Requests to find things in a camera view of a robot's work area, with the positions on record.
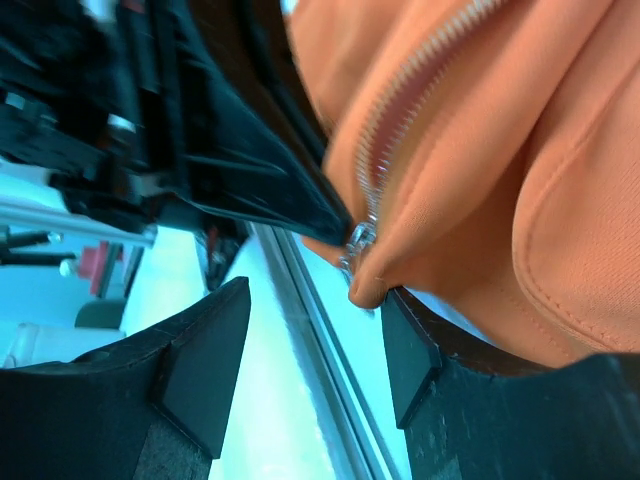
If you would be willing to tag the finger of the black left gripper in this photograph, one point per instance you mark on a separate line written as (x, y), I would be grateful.
(245, 139)

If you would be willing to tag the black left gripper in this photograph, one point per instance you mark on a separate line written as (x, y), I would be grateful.
(69, 107)

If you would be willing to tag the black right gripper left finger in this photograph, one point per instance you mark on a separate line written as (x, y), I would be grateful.
(154, 405)

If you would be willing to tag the orange zip-up jacket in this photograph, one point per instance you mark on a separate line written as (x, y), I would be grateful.
(495, 145)

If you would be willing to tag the silver aluminium front rail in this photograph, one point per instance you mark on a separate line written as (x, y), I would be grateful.
(345, 347)

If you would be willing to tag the silver zipper pull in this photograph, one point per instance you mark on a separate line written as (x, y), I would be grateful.
(362, 236)

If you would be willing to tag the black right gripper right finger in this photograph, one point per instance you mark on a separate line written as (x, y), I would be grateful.
(469, 410)

